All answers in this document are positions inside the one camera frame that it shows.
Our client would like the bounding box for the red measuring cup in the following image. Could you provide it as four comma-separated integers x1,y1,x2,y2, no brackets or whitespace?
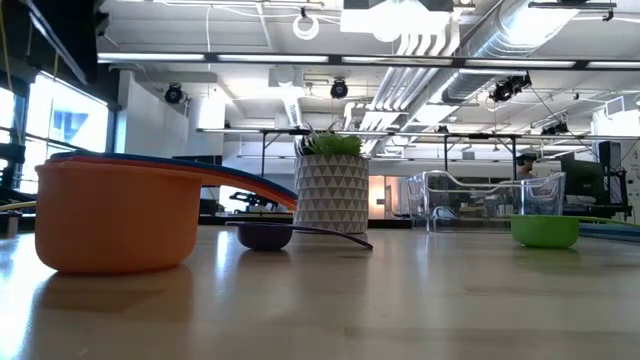
45,156,300,204

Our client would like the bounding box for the dark purple measuring cup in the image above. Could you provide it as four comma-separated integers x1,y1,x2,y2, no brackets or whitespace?
225,221,374,252

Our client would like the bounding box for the blue measuring cup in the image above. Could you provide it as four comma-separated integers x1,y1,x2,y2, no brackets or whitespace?
49,150,300,200

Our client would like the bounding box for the orange measuring cup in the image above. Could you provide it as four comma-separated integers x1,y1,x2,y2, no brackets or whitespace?
33,158,300,275

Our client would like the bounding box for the green measuring cup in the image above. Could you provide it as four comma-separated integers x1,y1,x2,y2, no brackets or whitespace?
508,214,640,250

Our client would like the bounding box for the clear plastic basket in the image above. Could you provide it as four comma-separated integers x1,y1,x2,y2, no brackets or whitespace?
406,169,568,234

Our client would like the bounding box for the triangle patterned plant pot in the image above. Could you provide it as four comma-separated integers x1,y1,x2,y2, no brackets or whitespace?
293,153,370,235

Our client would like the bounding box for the green succulent plant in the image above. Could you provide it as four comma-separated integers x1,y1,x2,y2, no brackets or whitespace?
298,122,365,158

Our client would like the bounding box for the overhead light bar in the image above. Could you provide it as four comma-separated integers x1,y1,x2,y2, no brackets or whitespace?
97,52,640,71

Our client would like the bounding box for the person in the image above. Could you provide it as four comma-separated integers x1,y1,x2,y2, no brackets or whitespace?
516,152,539,181

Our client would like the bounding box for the large window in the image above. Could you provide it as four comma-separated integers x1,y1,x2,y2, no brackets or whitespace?
0,72,111,196

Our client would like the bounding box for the black desk monitor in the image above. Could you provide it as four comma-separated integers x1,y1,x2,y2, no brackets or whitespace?
559,158,605,204

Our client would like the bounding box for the blue mat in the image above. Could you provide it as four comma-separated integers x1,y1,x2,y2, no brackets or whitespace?
578,222,640,244

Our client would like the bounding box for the black equipment stand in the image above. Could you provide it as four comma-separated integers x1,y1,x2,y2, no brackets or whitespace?
603,168,634,220

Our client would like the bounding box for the dark metal block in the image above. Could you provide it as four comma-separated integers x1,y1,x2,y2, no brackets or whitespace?
0,212,22,237

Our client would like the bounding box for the black workbench frame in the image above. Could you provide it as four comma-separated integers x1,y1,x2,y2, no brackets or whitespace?
197,127,640,191

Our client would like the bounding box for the white coiled cable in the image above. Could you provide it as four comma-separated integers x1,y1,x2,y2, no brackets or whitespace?
292,13,321,41

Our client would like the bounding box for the silver ventilation duct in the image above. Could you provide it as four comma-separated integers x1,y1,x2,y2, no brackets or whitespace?
442,0,581,104

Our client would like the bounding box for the black ceiling camera mount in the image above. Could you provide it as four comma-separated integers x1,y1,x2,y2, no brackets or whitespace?
489,73,533,104

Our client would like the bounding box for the yellow cable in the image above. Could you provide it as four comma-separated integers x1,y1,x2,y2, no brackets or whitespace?
0,0,12,76

